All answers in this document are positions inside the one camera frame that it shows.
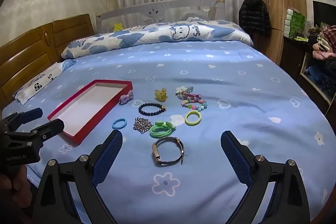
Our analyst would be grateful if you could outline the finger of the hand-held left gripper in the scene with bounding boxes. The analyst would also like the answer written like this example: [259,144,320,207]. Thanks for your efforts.
[1,108,43,132]
[29,119,65,146]

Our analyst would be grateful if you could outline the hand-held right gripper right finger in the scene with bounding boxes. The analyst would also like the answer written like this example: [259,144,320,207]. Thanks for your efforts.
[220,130,311,224]

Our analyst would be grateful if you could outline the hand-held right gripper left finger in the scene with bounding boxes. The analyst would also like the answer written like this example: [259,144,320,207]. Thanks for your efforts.
[33,130,123,224]

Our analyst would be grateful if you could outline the blue hair tie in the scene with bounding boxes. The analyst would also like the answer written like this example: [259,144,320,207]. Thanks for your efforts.
[112,119,128,130]

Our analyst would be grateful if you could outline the red shallow box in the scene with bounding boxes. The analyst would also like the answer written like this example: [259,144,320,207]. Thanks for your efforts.
[47,80,133,146]

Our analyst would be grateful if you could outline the silver bead chain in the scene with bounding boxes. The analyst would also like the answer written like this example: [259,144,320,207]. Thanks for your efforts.
[133,117,153,133]

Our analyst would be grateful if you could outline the dark bead bracelet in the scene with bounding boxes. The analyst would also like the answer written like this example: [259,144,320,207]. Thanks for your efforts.
[138,103,166,117]

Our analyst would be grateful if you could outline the green bow hair tie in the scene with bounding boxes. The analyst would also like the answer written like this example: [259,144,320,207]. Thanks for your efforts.
[150,121,177,138]

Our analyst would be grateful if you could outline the yellow hair tie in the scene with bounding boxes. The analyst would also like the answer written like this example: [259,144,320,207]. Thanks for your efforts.
[154,88,169,102]

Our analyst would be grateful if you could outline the person's left hand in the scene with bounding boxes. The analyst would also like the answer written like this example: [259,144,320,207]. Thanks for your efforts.
[0,165,33,224]

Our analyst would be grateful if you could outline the white printed pillow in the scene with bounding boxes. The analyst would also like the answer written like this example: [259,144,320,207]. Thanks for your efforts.
[14,60,76,105]

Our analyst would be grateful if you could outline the wooden headboard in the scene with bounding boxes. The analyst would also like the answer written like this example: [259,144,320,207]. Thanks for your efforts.
[0,13,95,109]

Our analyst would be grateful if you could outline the blue flowered bed sheet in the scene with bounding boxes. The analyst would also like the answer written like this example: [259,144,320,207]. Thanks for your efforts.
[0,40,336,224]

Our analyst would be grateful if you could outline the glittery hair clip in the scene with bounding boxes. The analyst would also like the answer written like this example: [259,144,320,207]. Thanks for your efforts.
[176,86,194,96]

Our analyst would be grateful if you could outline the dark side cabinet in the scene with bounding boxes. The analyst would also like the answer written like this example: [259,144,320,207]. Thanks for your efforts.
[280,35,336,114]

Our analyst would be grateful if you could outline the blue cloud-print pillow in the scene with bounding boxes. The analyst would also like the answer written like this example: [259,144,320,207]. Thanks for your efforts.
[61,17,254,59]

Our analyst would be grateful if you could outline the black puffer jacket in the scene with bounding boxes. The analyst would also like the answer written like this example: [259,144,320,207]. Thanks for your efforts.
[238,0,271,37]

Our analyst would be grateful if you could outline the pile of clothes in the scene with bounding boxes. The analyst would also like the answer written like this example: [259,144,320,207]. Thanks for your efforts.
[312,25,336,60]

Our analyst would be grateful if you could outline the green tissue packs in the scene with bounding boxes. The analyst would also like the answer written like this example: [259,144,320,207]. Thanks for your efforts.
[283,7,306,39]

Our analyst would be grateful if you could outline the black monitor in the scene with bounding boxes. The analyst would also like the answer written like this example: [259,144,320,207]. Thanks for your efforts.
[312,0,336,30]

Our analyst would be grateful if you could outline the wristwatch with dark strap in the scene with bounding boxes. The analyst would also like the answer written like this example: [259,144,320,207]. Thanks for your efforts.
[152,137,185,167]

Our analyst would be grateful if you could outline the yellow-green hair tie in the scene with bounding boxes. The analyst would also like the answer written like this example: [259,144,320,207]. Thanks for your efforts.
[185,111,202,126]

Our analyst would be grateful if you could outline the purple bow hair tie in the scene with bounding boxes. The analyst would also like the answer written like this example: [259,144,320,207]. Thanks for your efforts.
[119,91,134,105]

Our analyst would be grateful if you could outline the colourful bead bracelet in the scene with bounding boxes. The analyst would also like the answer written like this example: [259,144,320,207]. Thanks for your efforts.
[181,99,208,111]

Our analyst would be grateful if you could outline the grey mesh bed rail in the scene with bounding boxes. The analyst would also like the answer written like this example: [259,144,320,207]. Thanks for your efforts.
[96,0,226,37]

